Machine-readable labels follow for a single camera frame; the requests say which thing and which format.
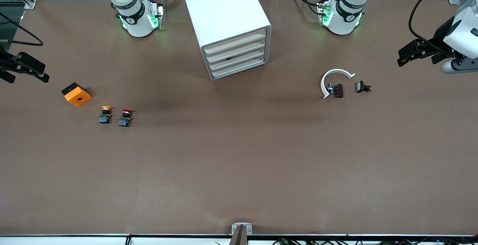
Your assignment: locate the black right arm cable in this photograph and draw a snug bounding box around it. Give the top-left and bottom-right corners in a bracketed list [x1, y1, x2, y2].
[0, 12, 44, 47]

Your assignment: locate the red push button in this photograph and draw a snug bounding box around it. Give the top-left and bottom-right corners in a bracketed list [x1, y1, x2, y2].
[118, 108, 133, 127]

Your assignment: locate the orange box with hole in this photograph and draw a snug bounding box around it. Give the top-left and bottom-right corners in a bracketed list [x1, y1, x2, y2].
[61, 82, 92, 107]

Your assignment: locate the white plastic drawer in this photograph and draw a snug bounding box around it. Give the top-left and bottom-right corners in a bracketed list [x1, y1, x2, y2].
[204, 28, 267, 54]
[208, 48, 267, 71]
[206, 39, 267, 63]
[211, 56, 267, 80]

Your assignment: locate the white drawer cabinet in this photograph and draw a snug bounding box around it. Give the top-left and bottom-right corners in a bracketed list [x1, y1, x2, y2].
[180, 0, 272, 81]

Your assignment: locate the yellow push button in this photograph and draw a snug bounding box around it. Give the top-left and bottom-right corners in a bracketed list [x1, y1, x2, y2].
[99, 105, 113, 124]

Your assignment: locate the white table edge rail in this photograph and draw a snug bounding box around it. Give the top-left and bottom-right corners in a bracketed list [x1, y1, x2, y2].
[0, 234, 478, 245]

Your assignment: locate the grey metal bracket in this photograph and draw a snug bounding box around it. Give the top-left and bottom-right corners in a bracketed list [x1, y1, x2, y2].
[229, 223, 253, 245]

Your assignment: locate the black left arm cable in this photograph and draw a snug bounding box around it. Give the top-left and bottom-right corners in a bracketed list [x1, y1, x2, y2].
[408, 0, 454, 51]

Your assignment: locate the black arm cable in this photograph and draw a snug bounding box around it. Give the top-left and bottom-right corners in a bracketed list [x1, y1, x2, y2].
[0, 12, 44, 47]
[408, 0, 454, 51]

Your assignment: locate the white curved plastic ring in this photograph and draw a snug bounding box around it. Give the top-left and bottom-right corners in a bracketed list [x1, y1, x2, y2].
[320, 68, 356, 100]

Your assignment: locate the brown electrical component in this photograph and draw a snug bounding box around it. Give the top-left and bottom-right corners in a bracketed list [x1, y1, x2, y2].
[327, 83, 344, 99]

